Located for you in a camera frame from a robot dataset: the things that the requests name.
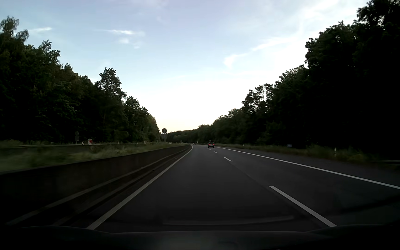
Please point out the concrete median barrier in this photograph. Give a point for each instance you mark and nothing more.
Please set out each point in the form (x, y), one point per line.
(64, 180)

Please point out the car's own bonnet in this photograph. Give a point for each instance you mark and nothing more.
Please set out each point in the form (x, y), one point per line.
(200, 240)

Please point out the dark asphalt road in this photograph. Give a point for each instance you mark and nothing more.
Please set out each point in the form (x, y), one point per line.
(200, 180)

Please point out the grass verge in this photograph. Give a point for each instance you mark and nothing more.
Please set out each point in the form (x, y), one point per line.
(311, 151)

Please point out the guard rail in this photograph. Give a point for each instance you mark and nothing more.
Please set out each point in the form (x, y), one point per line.
(47, 145)
(398, 161)

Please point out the row of trees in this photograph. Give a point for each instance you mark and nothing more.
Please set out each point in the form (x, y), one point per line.
(342, 97)
(40, 100)

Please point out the round road sign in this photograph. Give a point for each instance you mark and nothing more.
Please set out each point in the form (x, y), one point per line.
(164, 133)

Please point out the grass median strip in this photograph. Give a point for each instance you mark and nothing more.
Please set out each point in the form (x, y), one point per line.
(47, 156)

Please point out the road markings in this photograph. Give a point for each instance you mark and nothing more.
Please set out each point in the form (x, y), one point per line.
(304, 207)

